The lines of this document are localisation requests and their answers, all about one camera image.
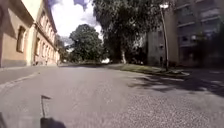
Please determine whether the grass island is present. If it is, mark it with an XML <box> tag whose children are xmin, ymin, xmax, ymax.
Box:
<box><xmin>105</xmin><ymin>62</ymin><xmax>192</xmax><ymax>80</ymax></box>

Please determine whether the round leafy tree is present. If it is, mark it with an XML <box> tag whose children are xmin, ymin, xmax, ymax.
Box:
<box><xmin>67</xmin><ymin>23</ymin><xmax>105</xmax><ymax>64</ymax></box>

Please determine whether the grey asphalt street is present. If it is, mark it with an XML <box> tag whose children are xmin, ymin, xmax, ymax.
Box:
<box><xmin>0</xmin><ymin>63</ymin><xmax>224</xmax><ymax>128</ymax></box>

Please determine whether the tall leafy tree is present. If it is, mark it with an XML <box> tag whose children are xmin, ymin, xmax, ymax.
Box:
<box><xmin>91</xmin><ymin>0</ymin><xmax>175</xmax><ymax>65</ymax></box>

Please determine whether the small dark tree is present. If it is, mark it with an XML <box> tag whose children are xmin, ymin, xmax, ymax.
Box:
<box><xmin>54</xmin><ymin>34</ymin><xmax>70</xmax><ymax>63</ymax></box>

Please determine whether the pink building with windows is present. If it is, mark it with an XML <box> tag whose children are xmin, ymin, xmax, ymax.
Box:
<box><xmin>31</xmin><ymin>0</ymin><xmax>61</xmax><ymax>67</ymax></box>

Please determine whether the grey block of flats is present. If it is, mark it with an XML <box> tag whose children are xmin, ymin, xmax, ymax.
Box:
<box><xmin>146</xmin><ymin>0</ymin><xmax>224</xmax><ymax>70</ymax></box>

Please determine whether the pale kerb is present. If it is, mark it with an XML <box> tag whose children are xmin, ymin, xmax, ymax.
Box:
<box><xmin>0</xmin><ymin>71</ymin><xmax>40</xmax><ymax>94</ymax></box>

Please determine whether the grey side pavement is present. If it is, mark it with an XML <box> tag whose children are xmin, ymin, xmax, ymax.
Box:
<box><xmin>0</xmin><ymin>65</ymin><xmax>48</xmax><ymax>86</ymax></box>

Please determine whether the tan building with arched window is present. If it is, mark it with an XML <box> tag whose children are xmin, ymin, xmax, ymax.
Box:
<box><xmin>0</xmin><ymin>0</ymin><xmax>37</xmax><ymax>69</ymax></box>

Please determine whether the street lamp post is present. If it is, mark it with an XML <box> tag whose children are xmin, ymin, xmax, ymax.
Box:
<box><xmin>158</xmin><ymin>2</ymin><xmax>171</xmax><ymax>72</ymax></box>

